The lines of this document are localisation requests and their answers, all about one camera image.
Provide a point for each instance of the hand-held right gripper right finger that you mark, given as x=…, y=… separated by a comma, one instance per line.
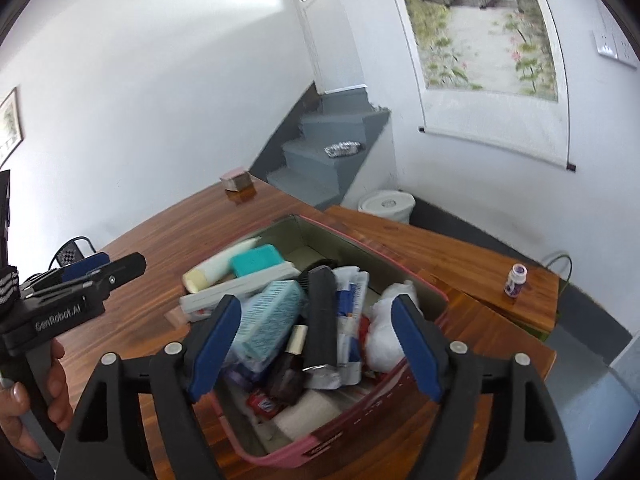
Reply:
x=415, y=345

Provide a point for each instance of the long white box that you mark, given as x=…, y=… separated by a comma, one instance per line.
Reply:
x=235, y=290

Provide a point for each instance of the rose gold cosmetic tube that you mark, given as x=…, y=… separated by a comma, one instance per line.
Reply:
x=287, y=377

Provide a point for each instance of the teal rectangular block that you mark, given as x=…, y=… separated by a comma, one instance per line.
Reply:
x=257, y=260

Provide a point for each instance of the black cosmetic tube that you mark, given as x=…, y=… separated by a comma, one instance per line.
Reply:
x=320, y=320

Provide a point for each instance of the small purple bottle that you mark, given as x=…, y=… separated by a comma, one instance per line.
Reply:
x=515, y=282

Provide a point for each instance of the black comb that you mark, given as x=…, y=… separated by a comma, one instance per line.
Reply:
x=307, y=272

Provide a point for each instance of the white wall socket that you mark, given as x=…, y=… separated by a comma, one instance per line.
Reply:
x=607, y=45

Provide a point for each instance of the patterned cloth bundle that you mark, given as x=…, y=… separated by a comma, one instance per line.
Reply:
x=342, y=149

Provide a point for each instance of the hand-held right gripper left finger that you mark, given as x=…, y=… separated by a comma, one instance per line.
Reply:
x=215, y=345

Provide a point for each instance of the blue white tube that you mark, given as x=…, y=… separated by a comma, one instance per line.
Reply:
x=350, y=310

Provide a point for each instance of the white bandage roll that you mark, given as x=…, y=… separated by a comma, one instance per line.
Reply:
x=310, y=412

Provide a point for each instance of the black metal chair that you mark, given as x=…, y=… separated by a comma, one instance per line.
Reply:
x=70, y=254

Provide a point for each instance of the small brown box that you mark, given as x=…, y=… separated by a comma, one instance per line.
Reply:
x=236, y=179

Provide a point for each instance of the grey staircase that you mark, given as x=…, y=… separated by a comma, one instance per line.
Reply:
x=310, y=160

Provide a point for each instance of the person's left hand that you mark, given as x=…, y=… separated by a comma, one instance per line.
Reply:
x=60, y=385

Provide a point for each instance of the teal carton box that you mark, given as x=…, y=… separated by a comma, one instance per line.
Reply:
x=270, y=320

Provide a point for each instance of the brown wooden desktop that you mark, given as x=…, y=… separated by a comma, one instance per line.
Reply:
x=165, y=230

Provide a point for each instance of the cream cosmetic tube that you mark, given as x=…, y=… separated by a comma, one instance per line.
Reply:
x=215, y=267

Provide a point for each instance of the purple packet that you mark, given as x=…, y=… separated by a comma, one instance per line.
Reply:
x=242, y=375

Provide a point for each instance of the white plastic wad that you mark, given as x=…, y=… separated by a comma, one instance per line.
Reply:
x=390, y=330

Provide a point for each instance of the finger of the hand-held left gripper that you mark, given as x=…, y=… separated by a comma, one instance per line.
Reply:
x=85, y=266
x=122, y=270

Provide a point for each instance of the red cylindrical can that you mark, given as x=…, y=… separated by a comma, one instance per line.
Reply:
x=262, y=402

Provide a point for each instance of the framed wall picture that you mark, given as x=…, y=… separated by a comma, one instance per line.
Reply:
x=10, y=125

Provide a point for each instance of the pink storage box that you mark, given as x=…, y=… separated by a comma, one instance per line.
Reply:
x=340, y=440

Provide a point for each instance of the white plastic bucket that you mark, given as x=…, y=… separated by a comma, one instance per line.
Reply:
x=385, y=202

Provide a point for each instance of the wall scroll painting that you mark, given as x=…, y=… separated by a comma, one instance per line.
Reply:
x=475, y=35

